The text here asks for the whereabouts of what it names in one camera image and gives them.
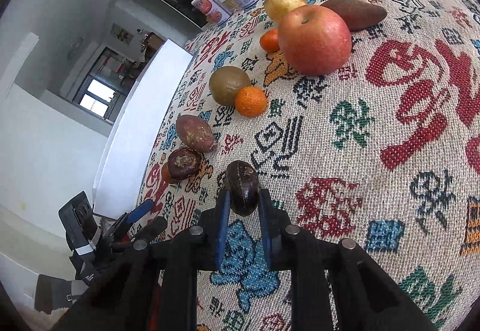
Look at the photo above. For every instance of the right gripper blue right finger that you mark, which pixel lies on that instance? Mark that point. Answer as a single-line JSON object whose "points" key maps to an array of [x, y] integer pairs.
{"points": [[270, 231]]}

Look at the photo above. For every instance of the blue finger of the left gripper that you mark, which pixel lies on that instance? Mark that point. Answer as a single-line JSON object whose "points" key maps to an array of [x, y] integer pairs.
{"points": [[152, 230], [140, 211]]}

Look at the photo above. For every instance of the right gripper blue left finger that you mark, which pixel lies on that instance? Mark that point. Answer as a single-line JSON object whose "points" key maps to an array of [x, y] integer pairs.
{"points": [[222, 215]]}

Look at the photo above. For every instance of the dark orange tangerine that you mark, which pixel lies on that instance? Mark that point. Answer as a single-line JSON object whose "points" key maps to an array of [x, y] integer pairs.
{"points": [[166, 176]]}

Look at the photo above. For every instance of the dark brown chestnut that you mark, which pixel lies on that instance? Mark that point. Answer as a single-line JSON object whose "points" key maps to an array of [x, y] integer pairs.
{"points": [[242, 182]]}

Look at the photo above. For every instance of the dark round chestnut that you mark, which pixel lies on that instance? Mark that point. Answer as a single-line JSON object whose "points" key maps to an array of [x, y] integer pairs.
{"points": [[183, 163]]}

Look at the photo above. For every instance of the small orange tangerine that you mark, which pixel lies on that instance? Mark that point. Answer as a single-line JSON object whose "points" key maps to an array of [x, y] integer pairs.
{"points": [[269, 41]]}

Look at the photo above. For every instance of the reddish small sweet potato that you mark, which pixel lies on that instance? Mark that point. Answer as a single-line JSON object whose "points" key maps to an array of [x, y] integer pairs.
{"points": [[195, 133]]}

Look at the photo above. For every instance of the white foam board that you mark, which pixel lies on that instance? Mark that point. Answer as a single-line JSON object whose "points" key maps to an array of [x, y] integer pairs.
{"points": [[128, 147]]}

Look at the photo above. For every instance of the green brown kiwi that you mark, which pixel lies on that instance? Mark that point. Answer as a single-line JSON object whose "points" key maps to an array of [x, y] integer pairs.
{"points": [[226, 82]]}

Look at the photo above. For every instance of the patterned woven tablecloth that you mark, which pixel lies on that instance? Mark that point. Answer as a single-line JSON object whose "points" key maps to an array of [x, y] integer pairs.
{"points": [[384, 151]]}

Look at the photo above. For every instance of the large red apple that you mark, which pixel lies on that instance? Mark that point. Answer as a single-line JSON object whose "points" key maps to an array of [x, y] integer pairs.
{"points": [[314, 40]]}

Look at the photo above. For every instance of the left purple tin can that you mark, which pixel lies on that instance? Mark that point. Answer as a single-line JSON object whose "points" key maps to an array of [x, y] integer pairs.
{"points": [[213, 10]]}

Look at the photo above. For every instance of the yellow pear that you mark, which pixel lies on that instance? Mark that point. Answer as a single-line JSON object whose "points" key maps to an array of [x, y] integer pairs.
{"points": [[277, 9]]}

